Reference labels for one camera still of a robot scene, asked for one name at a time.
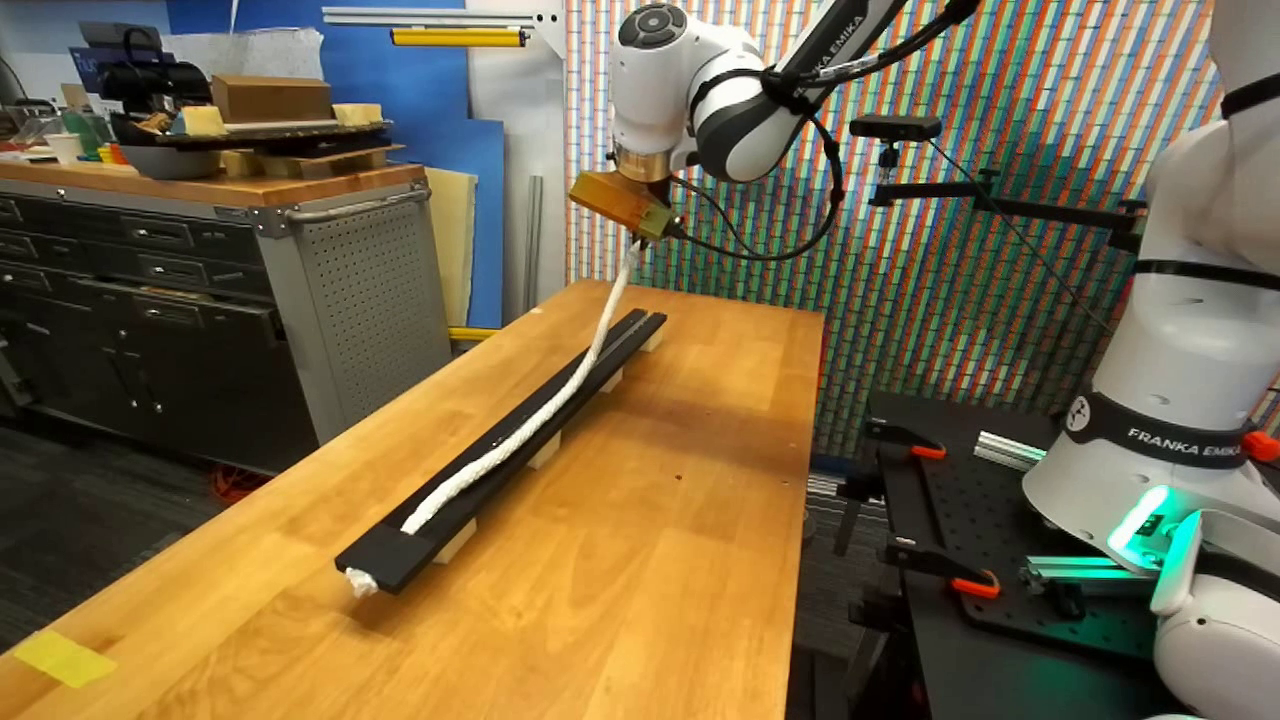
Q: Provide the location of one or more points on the yellow tape patch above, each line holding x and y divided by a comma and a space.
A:
62, 657

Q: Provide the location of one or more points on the black grooved rail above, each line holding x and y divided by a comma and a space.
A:
420, 525

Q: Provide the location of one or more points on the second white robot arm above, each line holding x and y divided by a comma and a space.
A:
1154, 454

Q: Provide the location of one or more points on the wooden blocks on cabinet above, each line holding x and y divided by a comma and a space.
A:
248, 127

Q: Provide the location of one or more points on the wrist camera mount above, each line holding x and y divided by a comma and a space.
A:
622, 200

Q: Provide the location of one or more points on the black optical breadboard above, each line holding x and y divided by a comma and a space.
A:
1025, 654

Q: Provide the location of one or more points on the black camera on stand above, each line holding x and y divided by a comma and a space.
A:
893, 132

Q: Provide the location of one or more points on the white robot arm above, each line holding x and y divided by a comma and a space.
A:
701, 95

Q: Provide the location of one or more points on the grey metal tool cabinet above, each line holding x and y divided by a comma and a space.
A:
235, 321

